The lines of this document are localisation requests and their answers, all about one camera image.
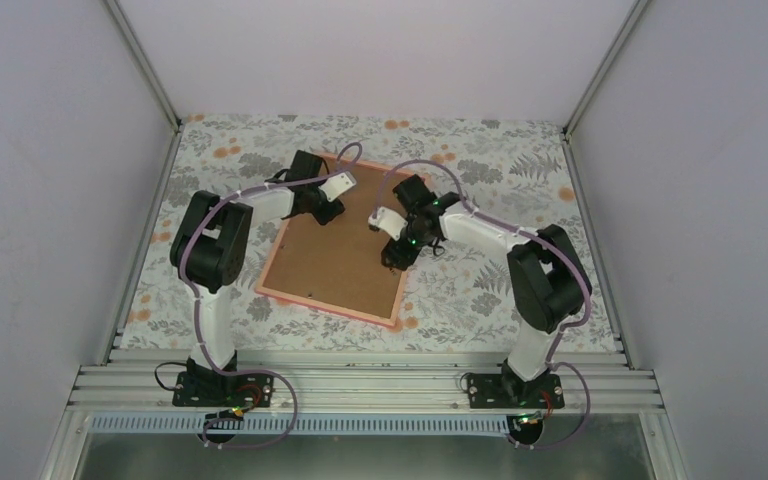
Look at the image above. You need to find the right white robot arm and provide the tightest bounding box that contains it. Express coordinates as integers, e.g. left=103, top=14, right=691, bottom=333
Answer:
left=368, top=175, right=592, bottom=407

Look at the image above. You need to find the left aluminium corner post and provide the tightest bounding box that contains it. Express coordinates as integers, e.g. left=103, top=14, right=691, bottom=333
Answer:
left=101, top=0, right=181, bottom=132

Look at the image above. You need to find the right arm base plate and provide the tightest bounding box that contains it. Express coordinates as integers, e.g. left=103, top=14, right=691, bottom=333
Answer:
left=460, top=371, right=565, bottom=409

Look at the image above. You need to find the aluminium rail beam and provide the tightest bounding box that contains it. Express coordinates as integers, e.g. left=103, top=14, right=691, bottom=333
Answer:
left=67, top=349, right=665, bottom=414

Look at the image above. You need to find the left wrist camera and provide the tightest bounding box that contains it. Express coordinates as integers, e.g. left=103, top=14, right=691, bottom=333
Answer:
left=319, top=172, right=357, bottom=202

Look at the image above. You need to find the aluminium corner post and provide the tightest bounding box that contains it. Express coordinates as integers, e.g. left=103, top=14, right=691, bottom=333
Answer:
left=101, top=0, right=181, bottom=132
left=562, top=0, right=651, bottom=143

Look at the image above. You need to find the floral patterned table mat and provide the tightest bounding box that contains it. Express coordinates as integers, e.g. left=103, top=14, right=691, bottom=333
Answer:
left=122, top=114, right=596, bottom=352

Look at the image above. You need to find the slotted cable duct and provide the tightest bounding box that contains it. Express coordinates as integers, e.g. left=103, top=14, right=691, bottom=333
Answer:
left=86, top=412, right=509, bottom=437

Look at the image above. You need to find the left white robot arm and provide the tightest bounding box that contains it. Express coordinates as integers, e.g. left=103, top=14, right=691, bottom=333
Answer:
left=170, top=150, right=358, bottom=405

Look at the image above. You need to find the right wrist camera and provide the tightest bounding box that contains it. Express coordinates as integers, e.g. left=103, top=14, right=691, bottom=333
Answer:
left=368, top=206, right=407, bottom=241

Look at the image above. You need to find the pink wooden picture frame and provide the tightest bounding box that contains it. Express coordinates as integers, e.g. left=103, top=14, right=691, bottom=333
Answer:
left=254, top=153, right=435, bottom=328

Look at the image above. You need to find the brown backing board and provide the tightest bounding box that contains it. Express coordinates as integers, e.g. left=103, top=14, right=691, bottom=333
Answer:
left=261, top=162, right=425, bottom=318

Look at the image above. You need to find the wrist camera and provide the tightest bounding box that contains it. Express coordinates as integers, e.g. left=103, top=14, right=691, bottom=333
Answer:
left=368, top=206, right=407, bottom=241
left=319, top=172, right=357, bottom=202

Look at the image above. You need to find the right aluminium corner post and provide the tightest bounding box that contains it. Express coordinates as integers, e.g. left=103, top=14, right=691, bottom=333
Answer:
left=562, top=0, right=651, bottom=143

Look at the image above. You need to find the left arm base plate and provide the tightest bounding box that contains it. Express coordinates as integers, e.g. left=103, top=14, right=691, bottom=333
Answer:
left=172, top=372, right=275, bottom=409

